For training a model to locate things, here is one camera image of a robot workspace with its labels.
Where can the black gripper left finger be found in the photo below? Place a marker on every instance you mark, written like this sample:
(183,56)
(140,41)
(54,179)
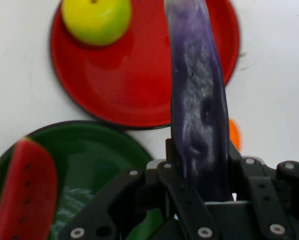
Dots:
(129,200)

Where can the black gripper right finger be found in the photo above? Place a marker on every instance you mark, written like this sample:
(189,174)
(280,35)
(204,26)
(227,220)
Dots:
(272,195)

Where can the purple toy eggplant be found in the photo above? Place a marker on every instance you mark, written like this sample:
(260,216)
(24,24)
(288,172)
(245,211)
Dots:
(197,100)

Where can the green plate with black rim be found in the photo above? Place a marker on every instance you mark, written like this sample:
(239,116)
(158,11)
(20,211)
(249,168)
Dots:
(89,155)

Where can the orange toy mandarin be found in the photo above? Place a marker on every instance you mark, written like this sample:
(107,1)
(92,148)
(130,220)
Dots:
(234,135)

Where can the red toy watermelon slice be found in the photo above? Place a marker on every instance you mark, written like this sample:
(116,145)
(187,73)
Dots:
(27,190)

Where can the red plate with black rim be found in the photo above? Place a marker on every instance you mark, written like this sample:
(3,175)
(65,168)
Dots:
(129,87)

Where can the yellow-green toy apple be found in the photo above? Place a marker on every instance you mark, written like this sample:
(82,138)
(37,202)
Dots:
(97,20)

